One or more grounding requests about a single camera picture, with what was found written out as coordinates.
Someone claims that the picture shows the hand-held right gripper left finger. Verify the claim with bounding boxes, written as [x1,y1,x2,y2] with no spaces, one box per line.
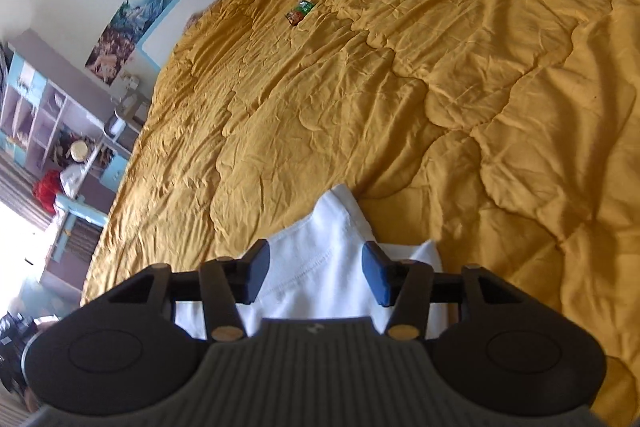
[107,238,271,342]

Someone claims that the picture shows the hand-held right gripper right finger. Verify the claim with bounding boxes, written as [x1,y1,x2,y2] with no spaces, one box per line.
[362,241,521,341]

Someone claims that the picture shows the white sweatshirt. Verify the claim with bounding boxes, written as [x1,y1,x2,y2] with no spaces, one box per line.
[172,183,448,341]

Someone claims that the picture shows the mustard yellow quilt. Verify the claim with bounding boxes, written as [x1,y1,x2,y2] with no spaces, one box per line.
[80,0,640,427]

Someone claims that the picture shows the light blue chair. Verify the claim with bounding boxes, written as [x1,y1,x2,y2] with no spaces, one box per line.
[54,193,110,229]

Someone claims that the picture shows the red bag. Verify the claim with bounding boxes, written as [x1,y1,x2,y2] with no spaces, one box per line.
[32,170,64,210]

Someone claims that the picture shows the striped window curtain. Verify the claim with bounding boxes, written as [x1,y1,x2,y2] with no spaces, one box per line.
[0,152,57,230]

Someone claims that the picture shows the small snack packet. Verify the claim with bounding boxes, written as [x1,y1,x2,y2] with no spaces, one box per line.
[285,0,316,27]

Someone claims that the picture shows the wall shelf unit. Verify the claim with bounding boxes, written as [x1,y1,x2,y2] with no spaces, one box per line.
[0,31,151,180]

